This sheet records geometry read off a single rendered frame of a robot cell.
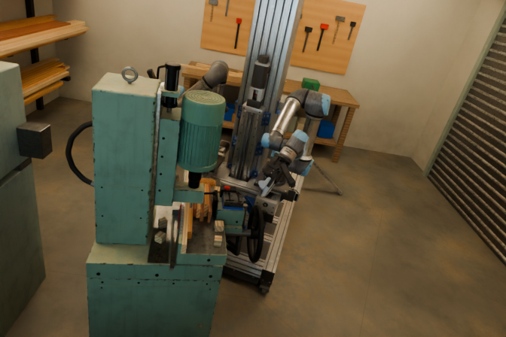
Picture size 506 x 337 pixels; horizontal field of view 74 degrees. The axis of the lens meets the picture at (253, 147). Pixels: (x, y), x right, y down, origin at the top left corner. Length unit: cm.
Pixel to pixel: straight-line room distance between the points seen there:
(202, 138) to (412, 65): 413
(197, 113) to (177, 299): 89
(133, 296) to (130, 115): 84
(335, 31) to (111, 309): 399
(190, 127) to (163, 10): 349
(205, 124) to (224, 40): 336
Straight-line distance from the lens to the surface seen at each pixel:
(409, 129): 549
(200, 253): 149
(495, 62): 473
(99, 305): 180
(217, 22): 461
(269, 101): 217
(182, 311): 181
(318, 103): 192
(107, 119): 134
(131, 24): 487
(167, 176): 146
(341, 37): 474
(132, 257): 161
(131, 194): 148
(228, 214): 165
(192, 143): 137
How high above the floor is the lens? 195
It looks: 26 degrees down
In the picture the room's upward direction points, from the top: 12 degrees clockwise
